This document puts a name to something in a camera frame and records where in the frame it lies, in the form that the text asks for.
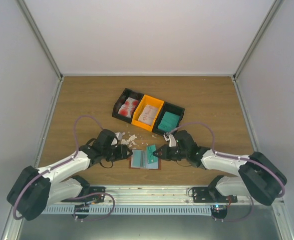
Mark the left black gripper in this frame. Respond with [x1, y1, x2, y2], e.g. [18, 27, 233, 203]
[102, 144, 133, 162]

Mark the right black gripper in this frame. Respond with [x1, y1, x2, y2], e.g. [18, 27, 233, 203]
[153, 144, 189, 161]

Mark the brown leather card holder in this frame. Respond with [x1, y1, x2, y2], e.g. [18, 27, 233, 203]
[129, 150, 160, 170]

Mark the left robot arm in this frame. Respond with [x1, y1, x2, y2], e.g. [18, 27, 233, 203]
[7, 129, 132, 221]

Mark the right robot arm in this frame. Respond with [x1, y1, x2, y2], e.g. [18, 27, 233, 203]
[153, 130, 287, 206]

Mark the teal card stack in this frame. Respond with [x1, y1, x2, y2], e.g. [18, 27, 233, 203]
[157, 111, 180, 132]

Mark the black bin with teal cards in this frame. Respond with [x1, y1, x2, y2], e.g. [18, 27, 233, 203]
[152, 101, 185, 135]

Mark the white patterned card stack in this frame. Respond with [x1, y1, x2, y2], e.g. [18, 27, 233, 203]
[138, 104, 158, 126]

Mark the red circle card stack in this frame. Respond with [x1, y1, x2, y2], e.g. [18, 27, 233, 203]
[118, 97, 139, 118]

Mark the black bin with red cards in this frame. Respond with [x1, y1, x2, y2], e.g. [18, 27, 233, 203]
[112, 88, 144, 123]

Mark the orange bin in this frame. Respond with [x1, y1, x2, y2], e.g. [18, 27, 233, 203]
[131, 94, 164, 132]

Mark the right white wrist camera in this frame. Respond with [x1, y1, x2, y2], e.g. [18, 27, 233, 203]
[163, 133, 177, 148]

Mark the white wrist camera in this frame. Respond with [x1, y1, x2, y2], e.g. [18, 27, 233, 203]
[163, 133, 177, 148]
[111, 132, 123, 146]

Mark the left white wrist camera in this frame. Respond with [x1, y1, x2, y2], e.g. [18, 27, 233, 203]
[111, 132, 123, 146]

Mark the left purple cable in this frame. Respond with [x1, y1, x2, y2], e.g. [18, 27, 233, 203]
[13, 114, 105, 221]

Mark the purple cable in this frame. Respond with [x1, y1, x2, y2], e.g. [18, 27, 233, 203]
[13, 114, 105, 221]
[166, 121, 286, 200]

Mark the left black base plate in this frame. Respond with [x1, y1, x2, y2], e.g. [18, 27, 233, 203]
[62, 186, 106, 220]

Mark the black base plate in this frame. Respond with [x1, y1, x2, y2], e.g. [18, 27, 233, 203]
[188, 186, 238, 221]
[62, 186, 106, 220]

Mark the aluminium rail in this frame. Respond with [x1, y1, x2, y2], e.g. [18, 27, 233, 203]
[86, 185, 285, 207]

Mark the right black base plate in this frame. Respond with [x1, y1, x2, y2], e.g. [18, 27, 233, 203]
[188, 186, 238, 221]

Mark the grey slotted cable duct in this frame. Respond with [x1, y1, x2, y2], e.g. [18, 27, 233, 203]
[43, 204, 211, 216]

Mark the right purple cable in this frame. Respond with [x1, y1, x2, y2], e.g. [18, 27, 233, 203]
[166, 121, 286, 200]

